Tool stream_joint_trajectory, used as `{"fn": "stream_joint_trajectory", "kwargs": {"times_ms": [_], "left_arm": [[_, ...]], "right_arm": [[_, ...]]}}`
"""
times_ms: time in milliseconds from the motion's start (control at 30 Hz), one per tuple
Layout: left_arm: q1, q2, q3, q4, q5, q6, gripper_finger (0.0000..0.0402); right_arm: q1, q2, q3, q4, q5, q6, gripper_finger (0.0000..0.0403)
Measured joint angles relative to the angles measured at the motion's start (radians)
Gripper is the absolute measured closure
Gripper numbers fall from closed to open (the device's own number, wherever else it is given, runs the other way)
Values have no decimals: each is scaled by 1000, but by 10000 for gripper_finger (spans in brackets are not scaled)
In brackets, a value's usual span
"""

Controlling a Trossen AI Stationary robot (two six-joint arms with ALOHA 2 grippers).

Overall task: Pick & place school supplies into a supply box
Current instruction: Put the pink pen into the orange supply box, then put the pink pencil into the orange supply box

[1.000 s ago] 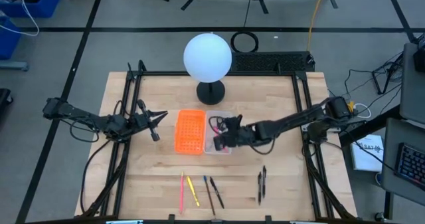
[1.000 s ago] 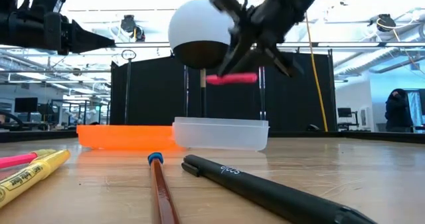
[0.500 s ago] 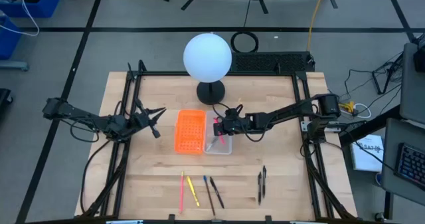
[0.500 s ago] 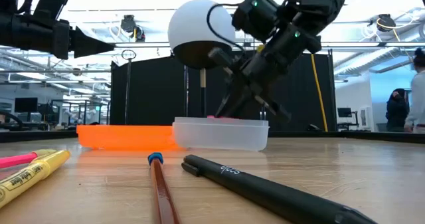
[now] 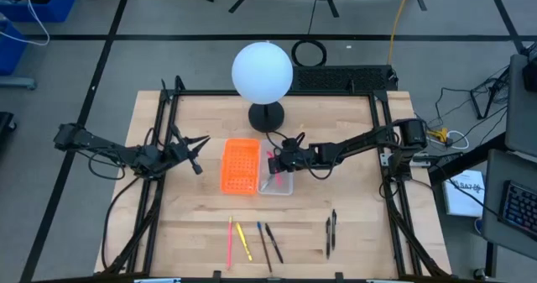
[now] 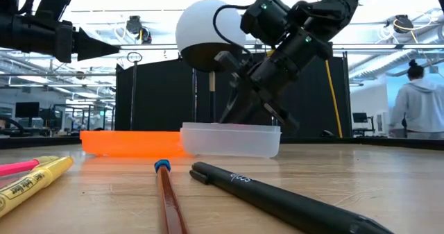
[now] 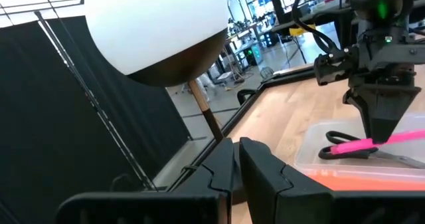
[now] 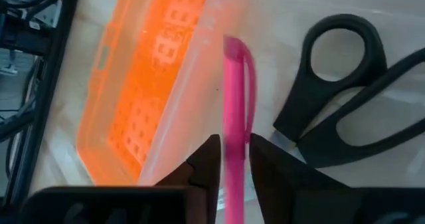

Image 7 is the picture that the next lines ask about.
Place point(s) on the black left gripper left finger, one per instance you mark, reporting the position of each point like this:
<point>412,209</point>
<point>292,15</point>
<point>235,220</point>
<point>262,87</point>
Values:
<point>166,207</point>

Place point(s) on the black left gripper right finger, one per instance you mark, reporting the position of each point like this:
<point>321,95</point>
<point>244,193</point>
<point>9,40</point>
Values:
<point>299,207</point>

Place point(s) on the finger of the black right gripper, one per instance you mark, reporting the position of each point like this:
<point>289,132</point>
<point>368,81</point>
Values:
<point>388,111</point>
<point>357,97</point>

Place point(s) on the pink highlighter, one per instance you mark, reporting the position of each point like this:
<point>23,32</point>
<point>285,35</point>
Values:
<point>352,146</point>

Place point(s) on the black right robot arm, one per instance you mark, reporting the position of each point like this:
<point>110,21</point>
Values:
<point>368,1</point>

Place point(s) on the clear plastic supply box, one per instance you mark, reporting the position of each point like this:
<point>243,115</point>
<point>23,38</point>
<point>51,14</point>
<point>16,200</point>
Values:
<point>308,144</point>

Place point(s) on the orange plastic box lid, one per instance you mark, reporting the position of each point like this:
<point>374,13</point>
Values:
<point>365,184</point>

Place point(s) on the wooden and black lamp pole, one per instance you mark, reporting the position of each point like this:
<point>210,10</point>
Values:
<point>206,111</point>

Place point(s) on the cluttered lab workbench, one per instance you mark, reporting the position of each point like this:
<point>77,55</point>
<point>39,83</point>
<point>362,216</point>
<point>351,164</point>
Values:
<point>249,41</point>

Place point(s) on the thin metal stand pole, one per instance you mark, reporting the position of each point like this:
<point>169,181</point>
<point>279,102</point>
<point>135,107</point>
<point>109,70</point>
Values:
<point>96,101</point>

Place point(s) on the black partition curtain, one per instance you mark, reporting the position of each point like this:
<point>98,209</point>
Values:
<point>50,117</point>

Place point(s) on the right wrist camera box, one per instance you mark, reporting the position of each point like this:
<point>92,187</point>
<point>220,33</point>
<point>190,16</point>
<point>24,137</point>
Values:
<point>332,69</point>

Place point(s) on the black table edge bracket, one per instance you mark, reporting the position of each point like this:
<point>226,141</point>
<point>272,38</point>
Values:
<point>242,96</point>

